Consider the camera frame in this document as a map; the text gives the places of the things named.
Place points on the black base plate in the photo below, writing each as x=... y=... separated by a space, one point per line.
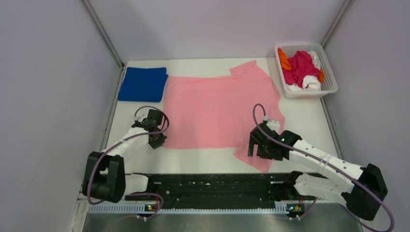
x=219 y=191

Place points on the white slotted cable duct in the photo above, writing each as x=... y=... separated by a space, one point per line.
x=147 y=209

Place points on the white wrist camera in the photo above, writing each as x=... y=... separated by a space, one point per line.
x=272 y=124
x=139 y=118

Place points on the light pink t shirt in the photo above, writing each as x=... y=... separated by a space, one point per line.
x=220 y=112

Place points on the white plastic basket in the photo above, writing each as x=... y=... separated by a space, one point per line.
x=329 y=84

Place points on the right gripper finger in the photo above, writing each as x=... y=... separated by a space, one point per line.
x=264 y=153
x=254 y=140

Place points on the folded blue t shirt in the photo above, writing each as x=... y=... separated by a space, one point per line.
x=143 y=84

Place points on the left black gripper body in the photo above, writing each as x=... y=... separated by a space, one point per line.
x=159 y=130

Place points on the magenta t shirt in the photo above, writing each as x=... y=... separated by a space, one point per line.
x=302 y=66

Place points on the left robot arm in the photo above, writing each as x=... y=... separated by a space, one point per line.
x=105 y=178

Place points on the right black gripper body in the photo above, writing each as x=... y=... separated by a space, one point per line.
x=263 y=144

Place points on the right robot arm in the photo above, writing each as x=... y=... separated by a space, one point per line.
x=360 y=189

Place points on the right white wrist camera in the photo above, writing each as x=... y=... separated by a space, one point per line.
x=272 y=124

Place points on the orange cloth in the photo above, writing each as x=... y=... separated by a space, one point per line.
x=284 y=60

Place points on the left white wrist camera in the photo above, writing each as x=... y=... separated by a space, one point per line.
x=139 y=118

